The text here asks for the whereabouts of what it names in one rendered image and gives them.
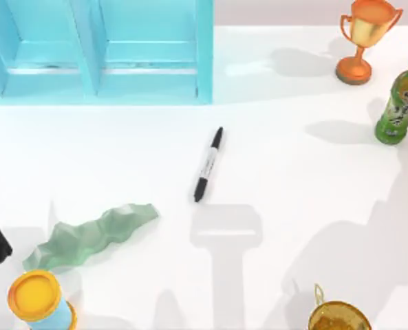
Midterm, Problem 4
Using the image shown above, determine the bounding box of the black marker pen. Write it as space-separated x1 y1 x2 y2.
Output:
193 126 224 204

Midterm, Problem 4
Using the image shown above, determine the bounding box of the light blue rack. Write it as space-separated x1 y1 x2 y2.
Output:
0 0 214 106

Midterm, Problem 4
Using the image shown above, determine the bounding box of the crumpled green cloth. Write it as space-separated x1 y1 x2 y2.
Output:
22 203 160 272

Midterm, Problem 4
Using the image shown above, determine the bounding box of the green bottle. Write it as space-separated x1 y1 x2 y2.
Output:
374 58 408 146

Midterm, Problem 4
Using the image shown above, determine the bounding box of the gold and orange trophy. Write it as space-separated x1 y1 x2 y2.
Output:
334 0 405 85

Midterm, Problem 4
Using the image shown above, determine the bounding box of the blue can with yellow lid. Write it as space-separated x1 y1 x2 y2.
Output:
6 269 78 330

